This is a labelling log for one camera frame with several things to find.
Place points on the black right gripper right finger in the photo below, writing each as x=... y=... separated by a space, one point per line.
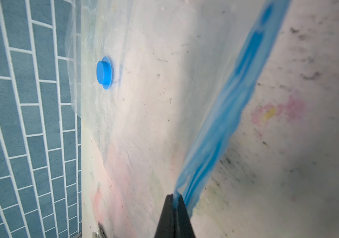
x=182 y=224

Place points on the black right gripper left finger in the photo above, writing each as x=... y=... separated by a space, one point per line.
x=165 y=227

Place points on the clear vacuum bag blue zip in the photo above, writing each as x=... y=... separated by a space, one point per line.
x=183 y=72

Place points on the blue vacuum bag valve cap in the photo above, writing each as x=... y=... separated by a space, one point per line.
x=104 y=72

